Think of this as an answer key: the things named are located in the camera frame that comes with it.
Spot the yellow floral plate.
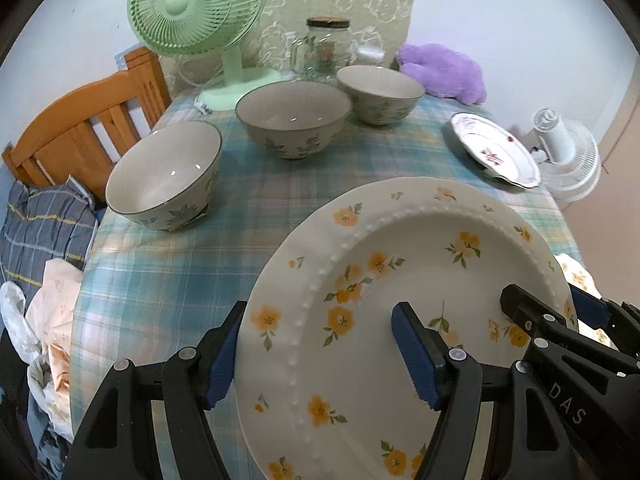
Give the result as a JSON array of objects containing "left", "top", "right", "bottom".
[
  {"left": 234, "top": 176, "right": 581, "bottom": 480},
  {"left": 555, "top": 252, "right": 601, "bottom": 301}
]

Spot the wooden bed headboard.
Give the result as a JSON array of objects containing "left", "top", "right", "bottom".
[{"left": 1, "top": 46, "right": 173, "bottom": 201}]

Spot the purple plush toy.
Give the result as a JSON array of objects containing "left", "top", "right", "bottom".
[{"left": 396, "top": 43, "right": 487, "bottom": 107}]

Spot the cotton swab container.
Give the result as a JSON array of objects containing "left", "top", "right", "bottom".
[{"left": 354, "top": 45, "right": 387, "bottom": 68}]

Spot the glass mug jar with lid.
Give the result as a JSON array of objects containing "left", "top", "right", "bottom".
[{"left": 291, "top": 17, "right": 352, "bottom": 83}]

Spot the grey floral ceramic bowl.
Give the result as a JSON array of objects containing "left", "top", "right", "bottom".
[
  {"left": 235, "top": 81, "right": 353, "bottom": 161},
  {"left": 105, "top": 121, "right": 223, "bottom": 232},
  {"left": 336, "top": 65, "right": 426, "bottom": 127}
]

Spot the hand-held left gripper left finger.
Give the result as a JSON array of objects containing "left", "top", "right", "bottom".
[{"left": 65, "top": 300, "right": 248, "bottom": 480}]

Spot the white plastic bag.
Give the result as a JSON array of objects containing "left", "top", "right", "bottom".
[{"left": 0, "top": 280, "right": 41, "bottom": 361}]

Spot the pink floral scalloped plate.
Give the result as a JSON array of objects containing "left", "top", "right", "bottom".
[{"left": 449, "top": 112, "right": 542, "bottom": 191}]

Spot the white standing fan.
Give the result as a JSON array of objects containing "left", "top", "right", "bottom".
[{"left": 530, "top": 108, "right": 601, "bottom": 204}]

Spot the blue plaid tablecloth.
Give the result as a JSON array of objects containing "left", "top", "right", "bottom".
[{"left": 70, "top": 77, "right": 586, "bottom": 480}]

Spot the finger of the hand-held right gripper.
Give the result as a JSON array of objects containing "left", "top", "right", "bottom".
[
  {"left": 500, "top": 283, "right": 576, "bottom": 343},
  {"left": 569, "top": 282, "right": 640, "bottom": 348}
]

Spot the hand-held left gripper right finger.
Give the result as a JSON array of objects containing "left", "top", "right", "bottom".
[{"left": 391, "top": 301, "right": 523, "bottom": 480}]

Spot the green desk fan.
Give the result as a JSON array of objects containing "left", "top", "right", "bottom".
[{"left": 126, "top": 0, "right": 283, "bottom": 112}]

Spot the dark cloth pile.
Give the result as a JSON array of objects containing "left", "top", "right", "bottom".
[{"left": 0, "top": 330, "right": 76, "bottom": 480}]

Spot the grey plaid pillow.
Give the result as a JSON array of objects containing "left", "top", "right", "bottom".
[{"left": 0, "top": 176, "right": 101, "bottom": 301}]

